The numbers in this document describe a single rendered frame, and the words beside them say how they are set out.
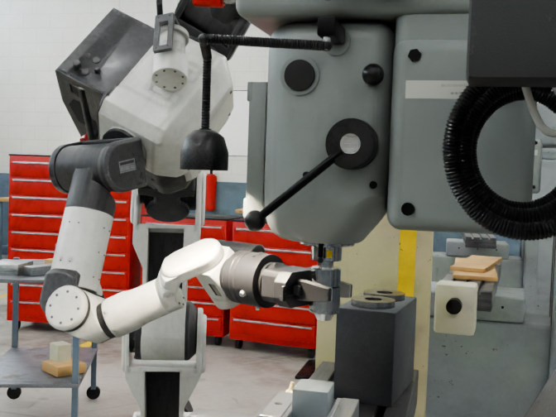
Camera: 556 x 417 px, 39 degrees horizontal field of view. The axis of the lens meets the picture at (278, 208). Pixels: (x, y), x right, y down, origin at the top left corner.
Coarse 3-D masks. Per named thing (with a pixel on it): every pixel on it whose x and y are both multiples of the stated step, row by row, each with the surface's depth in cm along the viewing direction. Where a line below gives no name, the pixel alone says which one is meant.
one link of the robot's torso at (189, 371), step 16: (128, 336) 184; (128, 352) 185; (128, 368) 185; (144, 368) 186; (160, 368) 186; (176, 368) 186; (192, 368) 187; (128, 384) 186; (144, 384) 186; (160, 384) 191; (176, 384) 191; (192, 384) 187; (144, 400) 187; (160, 400) 194; (176, 400) 194; (144, 416) 189; (160, 416) 196; (176, 416) 197
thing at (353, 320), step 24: (360, 312) 154; (384, 312) 152; (408, 312) 163; (336, 336) 156; (360, 336) 154; (384, 336) 152; (408, 336) 164; (336, 360) 156; (360, 360) 154; (384, 360) 152; (408, 360) 166; (336, 384) 156; (360, 384) 154; (384, 384) 152; (408, 384) 167
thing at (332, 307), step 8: (312, 280) 119; (320, 280) 118; (328, 280) 118; (336, 280) 118; (336, 288) 119; (336, 296) 119; (312, 304) 119; (320, 304) 118; (328, 304) 118; (336, 304) 119; (312, 312) 119; (320, 312) 118; (328, 312) 118; (336, 312) 119
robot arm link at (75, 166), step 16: (96, 144) 146; (64, 160) 146; (80, 160) 144; (96, 160) 142; (64, 176) 146; (80, 176) 143; (96, 176) 142; (80, 192) 142; (96, 192) 142; (96, 208) 141; (112, 208) 144
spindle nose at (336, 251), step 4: (312, 248) 119; (316, 248) 118; (324, 248) 118; (328, 248) 118; (332, 248) 118; (336, 248) 118; (340, 248) 119; (312, 252) 119; (316, 252) 118; (324, 252) 118; (332, 252) 118; (336, 252) 118; (340, 252) 119; (312, 256) 119; (316, 256) 118; (324, 256) 118; (332, 256) 118; (336, 256) 118; (340, 256) 119; (316, 260) 118; (324, 260) 118; (328, 260) 118; (332, 260) 118; (336, 260) 118; (340, 260) 119
